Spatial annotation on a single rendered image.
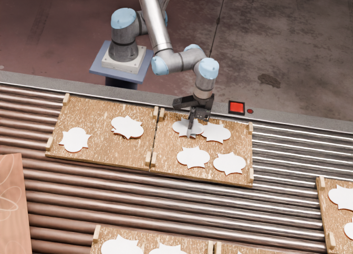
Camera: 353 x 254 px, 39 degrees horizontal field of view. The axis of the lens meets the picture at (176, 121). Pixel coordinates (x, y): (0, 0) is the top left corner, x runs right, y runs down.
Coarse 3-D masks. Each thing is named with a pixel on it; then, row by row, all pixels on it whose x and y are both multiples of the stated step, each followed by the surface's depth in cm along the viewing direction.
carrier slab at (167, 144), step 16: (160, 128) 213; (240, 128) 219; (160, 144) 206; (176, 144) 208; (192, 144) 209; (208, 144) 210; (224, 144) 211; (240, 144) 212; (160, 160) 200; (176, 160) 201; (192, 176) 196; (208, 176) 197; (224, 176) 198; (240, 176) 199
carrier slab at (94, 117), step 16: (64, 112) 213; (80, 112) 214; (96, 112) 215; (112, 112) 216; (128, 112) 218; (144, 112) 219; (64, 128) 206; (96, 128) 208; (112, 128) 209; (144, 128) 212; (96, 144) 202; (112, 144) 203; (128, 144) 204; (144, 144) 205; (80, 160) 196; (96, 160) 196; (112, 160) 197; (128, 160) 198; (144, 160) 199
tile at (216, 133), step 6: (204, 126) 216; (210, 126) 216; (216, 126) 217; (222, 126) 217; (204, 132) 213; (210, 132) 214; (216, 132) 214; (222, 132) 215; (228, 132) 215; (210, 138) 211; (216, 138) 211; (222, 138) 212; (228, 138) 212; (222, 144) 210
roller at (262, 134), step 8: (0, 96) 218; (8, 96) 218; (16, 96) 218; (24, 96) 219; (32, 104) 218; (40, 104) 218; (48, 104) 218; (56, 104) 219; (256, 136) 221; (264, 136) 221; (272, 136) 221; (280, 136) 221; (288, 136) 222; (296, 136) 222; (312, 144) 222; (320, 144) 222; (328, 144) 222; (336, 144) 222; (344, 144) 223; (352, 144) 223
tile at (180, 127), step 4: (184, 120) 216; (188, 120) 217; (176, 124) 214; (180, 124) 215; (184, 124) 215; (200, 124) 215; (172, 128) 213; (176, 128) 213; (180, 128) 213; (184, 128) 213; (176, 132) 211; (180, 132) 211; (184, 132) 211; (180, 136) 210; (184, 136) 210; (192, 136) 210
